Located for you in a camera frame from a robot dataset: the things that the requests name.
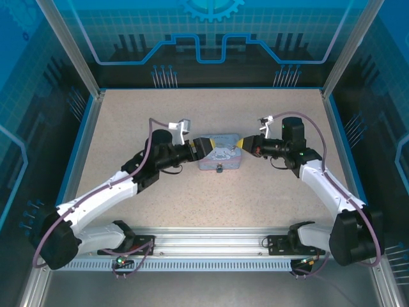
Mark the light blue cartoon tin box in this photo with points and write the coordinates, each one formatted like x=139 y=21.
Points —
x=223 y=153

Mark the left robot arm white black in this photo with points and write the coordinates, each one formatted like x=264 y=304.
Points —
x=96 y=198

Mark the blue table edge trim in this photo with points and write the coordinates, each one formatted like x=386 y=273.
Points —
x=348 y=153
x=75 y=153

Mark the connector with green light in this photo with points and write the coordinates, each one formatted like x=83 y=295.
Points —
x=122 y=260
x=308 y=262

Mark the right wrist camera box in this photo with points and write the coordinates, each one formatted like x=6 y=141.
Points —
x=266 y=124

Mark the aluminium mounting rail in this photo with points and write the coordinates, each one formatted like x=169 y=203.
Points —
x=207 y=240

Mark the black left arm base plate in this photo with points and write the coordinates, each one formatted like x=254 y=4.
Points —
x=143 y=240

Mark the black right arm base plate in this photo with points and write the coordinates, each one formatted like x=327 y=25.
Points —
x=276 y=246

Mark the aluminium frame post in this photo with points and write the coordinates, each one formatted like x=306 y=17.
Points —
x=73 y=48
x=351 y=48

